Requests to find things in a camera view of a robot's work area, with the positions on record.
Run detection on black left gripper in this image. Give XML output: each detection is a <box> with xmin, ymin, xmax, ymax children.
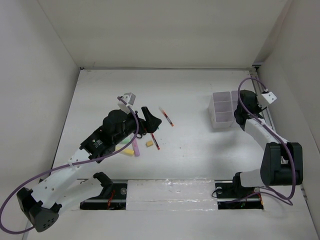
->
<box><xmin>113</xmin><ymin>107</ymin><xmax>161</xmax><ymax>145</ymax></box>

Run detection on red pen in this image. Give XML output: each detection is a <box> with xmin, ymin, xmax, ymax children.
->
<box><xmin>159</xmin><ymin>107</ymin><xmax>174</xmax><ymax>127</ymax></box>
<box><xmin>151</xmin><ymin>133</ymin><xmax>160</xmax><ymax>150</ymax></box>

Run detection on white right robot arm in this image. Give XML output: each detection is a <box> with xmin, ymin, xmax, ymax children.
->
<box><xmin>231</xmin><ymin>90</ymin><xmax>304</xmax><ymax>197</ymax></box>

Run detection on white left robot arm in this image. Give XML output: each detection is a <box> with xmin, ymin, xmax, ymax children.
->
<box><xmin>16</xmin><ymin>106</ymin><xmax>162</xmax><ymax>233</ymax></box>

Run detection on yellow eraser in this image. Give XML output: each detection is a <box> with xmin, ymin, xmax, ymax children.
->
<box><xmin>145</xmin><ymin>140</ymin><xmax>154</xmax><ymax>147</ymax></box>

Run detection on pink highlighter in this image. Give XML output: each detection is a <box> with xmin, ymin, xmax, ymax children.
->
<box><xmin>131</xmin><ymin>139</ymin><xmax>140</xmax><ymax>157</ymax></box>

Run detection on green highlighter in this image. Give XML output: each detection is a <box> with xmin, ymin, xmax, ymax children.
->
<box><xmin>120</xmin><ymin>138</ymin><xmax>131</xmax><ymax>145</ymax></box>

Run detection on white divided organizer left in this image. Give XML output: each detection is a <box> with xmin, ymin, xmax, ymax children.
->
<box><xmin>207</xmin><ymin>91</ymin><xmax>236</xmax><ymax>130</ymax></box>

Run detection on yellow highlighter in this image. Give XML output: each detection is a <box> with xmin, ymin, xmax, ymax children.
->
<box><xmin>119</xmin><ymin>148</ymin><xmax>135</xmax><ymax>157</ymax></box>

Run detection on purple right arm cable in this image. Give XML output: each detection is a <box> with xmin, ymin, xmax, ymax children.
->
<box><xmin>237</xmin><ymin>77</ymin><xmax>301</xmax><ymax>207</ymax></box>

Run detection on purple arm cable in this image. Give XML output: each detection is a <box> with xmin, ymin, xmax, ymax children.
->
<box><xmin>237</xmin><ymin>77</ymin><xmax>301</xmax><ymax>207</ymax></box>
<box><xmin>0</xmin><ymin>97</ymin><xmax>141</xmax><ymax>235</ymax></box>

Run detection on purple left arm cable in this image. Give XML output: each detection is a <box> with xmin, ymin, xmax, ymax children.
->
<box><xmin>0</xmin><ymin>97</ymin><xmax>141</xmax><ymax>235</ymax></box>

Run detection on black handled scissors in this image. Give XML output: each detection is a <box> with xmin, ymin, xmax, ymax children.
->
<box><xmin>136</xmin><ymin>132</ymin><xmax>147</xmax><ymax>139</ymax></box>

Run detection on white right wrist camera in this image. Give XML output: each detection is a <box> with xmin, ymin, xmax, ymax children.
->
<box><xmin>257</xmin><ymin>91</ymin><xmax>277</xmax><ymax>108</ymax></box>

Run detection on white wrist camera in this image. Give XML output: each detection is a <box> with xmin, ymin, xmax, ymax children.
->
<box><xmin>257</xmin><ymin>91</ymin><xmax>277</xmax><ymax>108</ymax></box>
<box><xmin>117</xmin><ymin>92</ymin><xmax>136</xmax><ymax>114</ymax></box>

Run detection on aluminium rail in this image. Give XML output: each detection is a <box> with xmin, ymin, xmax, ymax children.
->
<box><xmin>249</xmin><ymin>65</ymin><xmax>277</xmax><ymax>130</ymax></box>

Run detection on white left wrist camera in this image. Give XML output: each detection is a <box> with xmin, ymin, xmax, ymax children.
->
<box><xmin>117</xmin><ymin>92</ymin><xmax>136</xmax><ymax>114</ymax></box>

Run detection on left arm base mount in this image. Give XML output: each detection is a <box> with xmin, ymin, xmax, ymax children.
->
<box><xmin>79</xmin><ymin>172</ymin><xmax>128</xmax><ymax>211</ymax></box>

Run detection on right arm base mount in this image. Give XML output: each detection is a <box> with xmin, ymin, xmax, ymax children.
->
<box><xmin>211</xmin><ymin>173</ymin><xmax>264</xmax><ymax>210</ymax></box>

